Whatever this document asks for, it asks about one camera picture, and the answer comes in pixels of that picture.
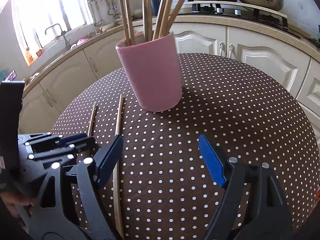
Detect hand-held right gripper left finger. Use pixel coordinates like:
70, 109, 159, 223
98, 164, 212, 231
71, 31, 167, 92
26, 134, 124, 240

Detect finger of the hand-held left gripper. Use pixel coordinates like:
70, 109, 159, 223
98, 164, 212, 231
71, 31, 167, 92
27, 137, 97, 167
24, 133, 88, 147

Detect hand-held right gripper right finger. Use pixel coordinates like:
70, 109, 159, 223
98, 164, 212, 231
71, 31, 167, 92
198, 134, 293, 240

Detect wooden chopstick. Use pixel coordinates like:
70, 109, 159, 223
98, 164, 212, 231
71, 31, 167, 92
113, 94, 125, 240
87, 102, 97, 137

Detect pink cup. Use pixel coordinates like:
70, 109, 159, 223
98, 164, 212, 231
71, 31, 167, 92
115, 31, 182, 113

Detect bundle of wooden chopsticks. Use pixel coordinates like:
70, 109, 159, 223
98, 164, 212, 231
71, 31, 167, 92
116, 0, 197, 46

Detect hanging kitchen utensils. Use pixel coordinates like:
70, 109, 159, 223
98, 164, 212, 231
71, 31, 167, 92
106, 0, 119, 15

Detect person's left hand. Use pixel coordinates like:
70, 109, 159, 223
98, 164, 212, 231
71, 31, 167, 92
4, 192, 35, 218

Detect round polka-dot table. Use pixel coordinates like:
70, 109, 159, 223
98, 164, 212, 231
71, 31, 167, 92
50, 53, 320, 240

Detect orange bottle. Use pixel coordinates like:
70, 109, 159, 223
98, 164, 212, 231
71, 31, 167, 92
25, 47, 35, 64

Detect stainless steel sink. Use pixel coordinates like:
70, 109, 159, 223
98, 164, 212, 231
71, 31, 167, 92
47, 37, 84, 53

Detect metal sink faucet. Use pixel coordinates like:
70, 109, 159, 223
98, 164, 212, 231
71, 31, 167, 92
44, 24, 71, 50

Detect cream lower kitchen cabinets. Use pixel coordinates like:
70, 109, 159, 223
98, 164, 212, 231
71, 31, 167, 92
19, 22, 320, 140

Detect kitchen window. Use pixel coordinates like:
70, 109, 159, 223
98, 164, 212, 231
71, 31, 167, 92
11, 0, 88, 67

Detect hanging metal ladle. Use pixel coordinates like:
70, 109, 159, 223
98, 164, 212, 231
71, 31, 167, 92
94, 1, 103, 27

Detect black gas hob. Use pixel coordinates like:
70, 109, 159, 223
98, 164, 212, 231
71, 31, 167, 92
175, 6, 302, 39

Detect dark blue kettle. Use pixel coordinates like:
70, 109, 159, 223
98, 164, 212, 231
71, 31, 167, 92
151, 0, 163, 16

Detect gas stove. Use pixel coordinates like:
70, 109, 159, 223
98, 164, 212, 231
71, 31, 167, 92
185, 1, 289, 28

